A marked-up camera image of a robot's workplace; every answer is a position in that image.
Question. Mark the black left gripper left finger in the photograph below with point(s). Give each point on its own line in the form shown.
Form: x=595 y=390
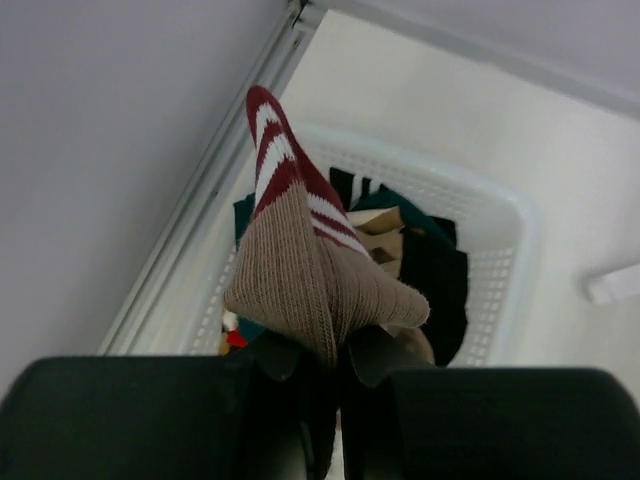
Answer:
x=267 y=411

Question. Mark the white drying rack stand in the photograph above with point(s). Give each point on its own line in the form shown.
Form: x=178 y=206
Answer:
x=614 y=286

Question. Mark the red white sock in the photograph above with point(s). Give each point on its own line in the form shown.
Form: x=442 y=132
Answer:
x=231 y=338

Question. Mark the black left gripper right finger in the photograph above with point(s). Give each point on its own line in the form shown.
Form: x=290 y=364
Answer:
x=405 y=419

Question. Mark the tan maroon striped sock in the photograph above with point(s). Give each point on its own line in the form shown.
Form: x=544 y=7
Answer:
x=302 y=271

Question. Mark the beige brown argyle sock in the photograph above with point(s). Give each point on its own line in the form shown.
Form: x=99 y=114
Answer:
x=379 y=231

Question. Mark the black socks pile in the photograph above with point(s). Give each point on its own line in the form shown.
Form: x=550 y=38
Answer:
x=437 y=271

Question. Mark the dark teal sock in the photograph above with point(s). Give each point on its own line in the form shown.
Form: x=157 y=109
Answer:
x=410 y=210

